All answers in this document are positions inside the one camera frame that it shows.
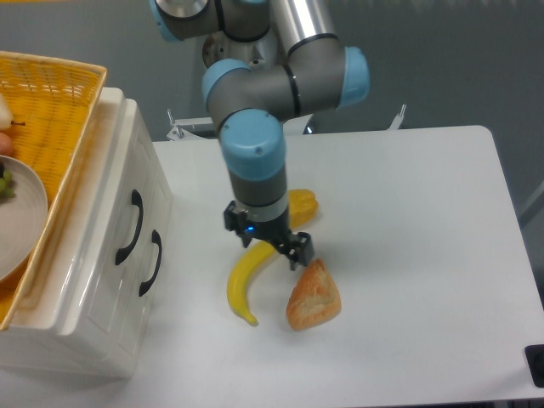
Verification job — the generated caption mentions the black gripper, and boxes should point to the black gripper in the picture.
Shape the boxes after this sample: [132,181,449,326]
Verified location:
[224,199,315,271]

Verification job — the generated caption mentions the white drawer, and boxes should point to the white drawer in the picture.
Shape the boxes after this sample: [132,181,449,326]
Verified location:
[60,99,173,354]

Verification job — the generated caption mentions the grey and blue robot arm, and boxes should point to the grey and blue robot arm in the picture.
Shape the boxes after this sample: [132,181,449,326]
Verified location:
[150,1,370,267]

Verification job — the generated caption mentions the white drawer cabinet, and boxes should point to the white drawer cabinet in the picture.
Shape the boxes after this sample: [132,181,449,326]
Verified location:
[1,88,173,377]

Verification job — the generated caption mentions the yellow bell pepper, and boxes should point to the yellow bell pepper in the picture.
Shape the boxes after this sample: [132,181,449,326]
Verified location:
[288,189,319,229]

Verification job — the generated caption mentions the yellow banana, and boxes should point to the yellow banana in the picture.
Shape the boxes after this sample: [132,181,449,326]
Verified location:
[226,241,275,326]

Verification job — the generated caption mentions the golden pastry bread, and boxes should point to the golden pastry bread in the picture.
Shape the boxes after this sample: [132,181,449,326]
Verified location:
[286,258,342,332]

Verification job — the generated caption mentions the grey plate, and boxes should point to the grey plate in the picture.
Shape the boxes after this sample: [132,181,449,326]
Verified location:
[1,156,48,281]

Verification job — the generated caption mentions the yellow woven basket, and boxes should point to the yellow woven basket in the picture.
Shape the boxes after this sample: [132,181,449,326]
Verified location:
[1,51,107,330]

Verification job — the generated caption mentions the green grapes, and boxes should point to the green grapes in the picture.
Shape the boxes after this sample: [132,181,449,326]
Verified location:
[0,169,15,199]

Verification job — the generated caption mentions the peach fruit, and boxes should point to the peach fruit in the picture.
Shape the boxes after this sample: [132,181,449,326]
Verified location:
[0,132,14,156]

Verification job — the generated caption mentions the white pear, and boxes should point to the white pear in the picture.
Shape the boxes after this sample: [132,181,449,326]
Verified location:
[0,94,26,130]

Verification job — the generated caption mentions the black object at table corner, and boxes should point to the black object at table corner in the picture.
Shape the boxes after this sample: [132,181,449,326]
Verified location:
[524,344,544,388]

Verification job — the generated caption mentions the lower drawer black handle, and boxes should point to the lower drawer black handle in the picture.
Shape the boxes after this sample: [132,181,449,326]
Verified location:
[139,229,163,297]

